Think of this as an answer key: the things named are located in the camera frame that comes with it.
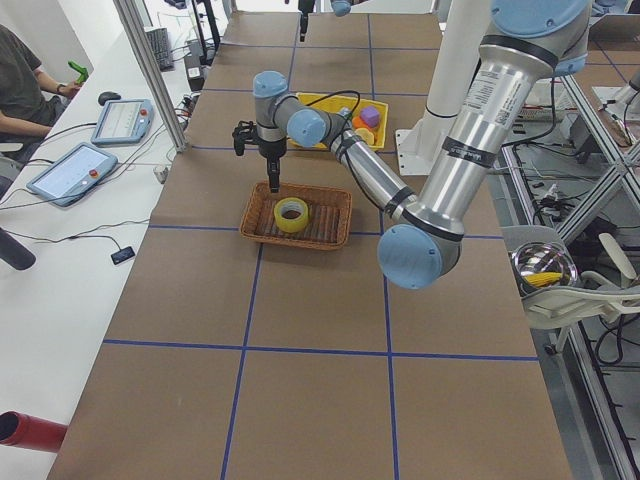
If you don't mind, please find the far teach pendant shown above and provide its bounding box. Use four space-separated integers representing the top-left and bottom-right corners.
91 99 154 147

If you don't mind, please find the near teach pendant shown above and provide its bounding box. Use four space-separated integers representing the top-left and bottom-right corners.
27 143 117 207

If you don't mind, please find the seated person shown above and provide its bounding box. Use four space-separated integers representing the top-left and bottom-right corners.
1 26 82 164

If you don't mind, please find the yellow plastic basket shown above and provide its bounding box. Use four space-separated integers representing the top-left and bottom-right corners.
296 90 389 151

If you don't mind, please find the white office chair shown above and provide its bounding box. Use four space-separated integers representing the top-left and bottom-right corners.
502 225 639 355

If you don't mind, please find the aluminium frame post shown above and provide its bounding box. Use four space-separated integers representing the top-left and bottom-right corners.
113 0 187 153

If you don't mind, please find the steel bowl with corn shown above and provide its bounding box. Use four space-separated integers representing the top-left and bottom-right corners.
511 242 579 296

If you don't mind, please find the yellow tape roll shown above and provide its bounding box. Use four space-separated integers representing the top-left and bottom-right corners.
273 197 310 234

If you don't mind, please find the white pillar with base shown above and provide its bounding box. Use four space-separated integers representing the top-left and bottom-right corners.
395 0 490 176

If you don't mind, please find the toy carrot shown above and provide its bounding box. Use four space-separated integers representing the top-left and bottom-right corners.
352 116 369 129

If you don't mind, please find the black computer mouse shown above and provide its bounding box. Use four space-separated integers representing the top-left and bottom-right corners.
98 91 121 106

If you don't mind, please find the teach pendant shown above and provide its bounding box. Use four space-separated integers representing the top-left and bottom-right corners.
27 143 117 207
91 99 154 147

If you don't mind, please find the black keyboard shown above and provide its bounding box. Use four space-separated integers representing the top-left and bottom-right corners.
145 27 174 71

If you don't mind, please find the red bottle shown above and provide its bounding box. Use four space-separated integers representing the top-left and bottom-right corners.
1 411 67 453

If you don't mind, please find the small black device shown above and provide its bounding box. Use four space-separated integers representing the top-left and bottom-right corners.
110 246 135 265

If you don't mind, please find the brown wicker basket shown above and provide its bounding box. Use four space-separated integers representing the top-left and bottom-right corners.
240 181 352 251

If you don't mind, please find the purple cube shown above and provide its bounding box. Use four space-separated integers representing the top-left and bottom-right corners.
359 105 381 128

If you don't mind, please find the toy bread piece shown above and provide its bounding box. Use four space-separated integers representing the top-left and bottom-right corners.
354 127 376 147

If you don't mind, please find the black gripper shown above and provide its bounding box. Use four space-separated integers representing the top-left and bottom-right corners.
258 140 286 193
298 0 315 42

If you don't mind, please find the green toy object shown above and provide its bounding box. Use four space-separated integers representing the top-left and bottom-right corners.
67 60 89 84

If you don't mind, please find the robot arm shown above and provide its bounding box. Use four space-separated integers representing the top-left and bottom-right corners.
297 0 366 42
253 1 591 289

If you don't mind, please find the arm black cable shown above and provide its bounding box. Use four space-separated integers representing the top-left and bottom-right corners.
299 89 364 151

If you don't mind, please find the black water bottle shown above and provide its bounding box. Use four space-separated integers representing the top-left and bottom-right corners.
0 229 36 271

